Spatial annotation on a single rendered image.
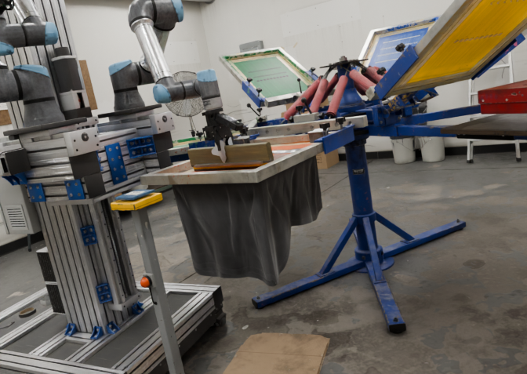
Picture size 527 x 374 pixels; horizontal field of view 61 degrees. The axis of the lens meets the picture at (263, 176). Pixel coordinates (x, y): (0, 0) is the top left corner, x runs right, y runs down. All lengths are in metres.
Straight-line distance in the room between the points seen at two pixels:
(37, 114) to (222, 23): 5.81
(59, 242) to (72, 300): 0.31
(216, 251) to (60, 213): 0.81
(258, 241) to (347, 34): 4.98
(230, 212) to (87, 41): 4.74
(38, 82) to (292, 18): 5.22
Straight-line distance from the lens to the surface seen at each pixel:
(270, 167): 1.55
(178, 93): 1.83
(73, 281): 2.42
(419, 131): 2.42
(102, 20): 6.44
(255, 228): 1.69
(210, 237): 1.85
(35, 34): 1.74
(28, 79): 1.96
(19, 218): 2.45
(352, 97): 2.80
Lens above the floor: 1.26
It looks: 11 degrees down
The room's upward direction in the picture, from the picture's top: 10 degrees counter-clockwise
